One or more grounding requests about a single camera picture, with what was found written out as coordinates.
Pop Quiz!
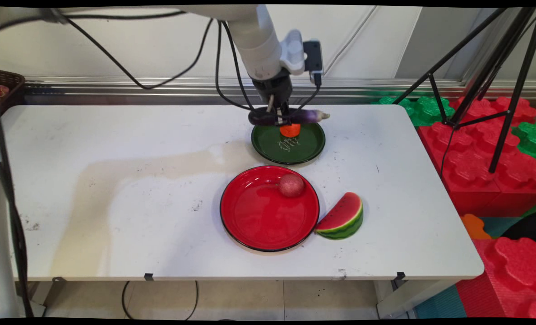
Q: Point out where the toy watermelon slice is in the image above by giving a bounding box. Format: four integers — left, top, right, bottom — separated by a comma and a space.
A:
314, 192, 365, 240

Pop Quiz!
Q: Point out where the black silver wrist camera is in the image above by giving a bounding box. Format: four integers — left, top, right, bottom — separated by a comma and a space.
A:
302, 40, 325, 87

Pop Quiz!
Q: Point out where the large red foam block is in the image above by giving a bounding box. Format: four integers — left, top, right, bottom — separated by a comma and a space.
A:
418, 96, 536, 218

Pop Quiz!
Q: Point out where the black camera cable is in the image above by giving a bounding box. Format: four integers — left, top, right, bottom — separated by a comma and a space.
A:
215, 20, 323, 114

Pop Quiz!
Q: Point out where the dark green plate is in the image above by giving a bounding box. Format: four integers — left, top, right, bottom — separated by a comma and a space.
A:
251, 121, 327, 165

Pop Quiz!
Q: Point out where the long black arm cable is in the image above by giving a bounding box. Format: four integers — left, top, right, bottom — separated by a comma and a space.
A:
0, 10, 215, 90

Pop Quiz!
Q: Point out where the aluminium wall rail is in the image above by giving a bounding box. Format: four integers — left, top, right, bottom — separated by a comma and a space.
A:
23, 76, 536, 101

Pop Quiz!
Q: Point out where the white table leg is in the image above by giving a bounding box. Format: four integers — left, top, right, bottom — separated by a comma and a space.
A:
375, 279, 459, 319

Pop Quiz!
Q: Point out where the black tripod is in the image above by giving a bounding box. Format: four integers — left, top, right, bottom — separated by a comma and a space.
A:
392, 6, 536, 174

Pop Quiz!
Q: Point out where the black floor cable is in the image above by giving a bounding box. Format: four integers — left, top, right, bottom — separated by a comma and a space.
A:
121, 280, 200, 320

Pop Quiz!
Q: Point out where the green foam block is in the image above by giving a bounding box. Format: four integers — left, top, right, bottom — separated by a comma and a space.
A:
371, 95, 456, 128
511, 121, 536, 169

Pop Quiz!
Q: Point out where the thick black cable bundle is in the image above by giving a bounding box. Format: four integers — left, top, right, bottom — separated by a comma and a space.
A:
0, 113, 35, 318

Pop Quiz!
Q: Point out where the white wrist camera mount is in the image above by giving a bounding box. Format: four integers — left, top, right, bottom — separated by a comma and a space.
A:
279, 29, 306, 76

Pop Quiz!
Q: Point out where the red plate black rim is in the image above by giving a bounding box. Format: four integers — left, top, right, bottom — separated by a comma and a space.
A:
219, 165, 321, 252

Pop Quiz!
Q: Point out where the purple toy eggplant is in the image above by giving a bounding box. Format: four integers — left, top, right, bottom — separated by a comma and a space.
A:
248, 108, 331, 126

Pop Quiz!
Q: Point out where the dark wicker basket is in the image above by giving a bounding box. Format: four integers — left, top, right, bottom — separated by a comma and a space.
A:
0, 68, 26, 116

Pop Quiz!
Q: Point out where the round red toy fruit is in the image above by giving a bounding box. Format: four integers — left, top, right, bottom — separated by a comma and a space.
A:
278, 173, 305, 198

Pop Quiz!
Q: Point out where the teal foam mat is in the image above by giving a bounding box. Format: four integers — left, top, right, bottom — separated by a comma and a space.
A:
413, 284, 468, 319

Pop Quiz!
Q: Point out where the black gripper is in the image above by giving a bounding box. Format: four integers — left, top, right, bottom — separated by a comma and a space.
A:
251, 70, 294, 126

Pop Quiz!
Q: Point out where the orange foam piece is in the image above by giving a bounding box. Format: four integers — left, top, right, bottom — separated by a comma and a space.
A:
459, 213, 493, 241

